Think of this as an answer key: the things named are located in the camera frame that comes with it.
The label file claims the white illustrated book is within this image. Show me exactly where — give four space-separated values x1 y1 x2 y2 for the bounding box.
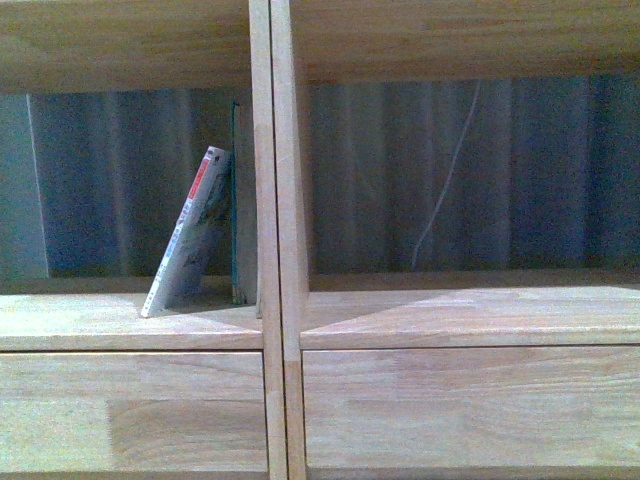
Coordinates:
141 146 232 318

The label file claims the right wooden shelf unit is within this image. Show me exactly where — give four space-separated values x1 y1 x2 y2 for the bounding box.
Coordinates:
270 1 639 479

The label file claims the wooden shelf unit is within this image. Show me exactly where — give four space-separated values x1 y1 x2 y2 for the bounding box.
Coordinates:
1 1 288 479
270 1 639 479

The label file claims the left wooden shelf unit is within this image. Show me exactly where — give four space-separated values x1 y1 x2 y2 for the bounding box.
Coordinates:
1 1 288 479

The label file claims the teal hardcover book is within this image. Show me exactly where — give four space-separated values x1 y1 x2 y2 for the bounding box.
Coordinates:
232 101 258 305

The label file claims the grey curtain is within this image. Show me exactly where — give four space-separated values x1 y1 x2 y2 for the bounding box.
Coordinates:
1 74 639 280

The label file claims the wooden drawer front right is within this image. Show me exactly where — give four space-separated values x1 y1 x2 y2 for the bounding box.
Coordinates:
303 346 639 469

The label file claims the wooden drawer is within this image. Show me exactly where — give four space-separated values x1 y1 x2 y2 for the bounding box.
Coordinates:
1 352 268 476
303 346 639 469

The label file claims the wooden drawer front left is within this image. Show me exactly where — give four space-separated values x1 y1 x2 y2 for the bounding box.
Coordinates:
1 352 268 476

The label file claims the white hanging cable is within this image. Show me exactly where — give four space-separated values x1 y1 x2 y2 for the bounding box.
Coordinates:
410 79 482 271

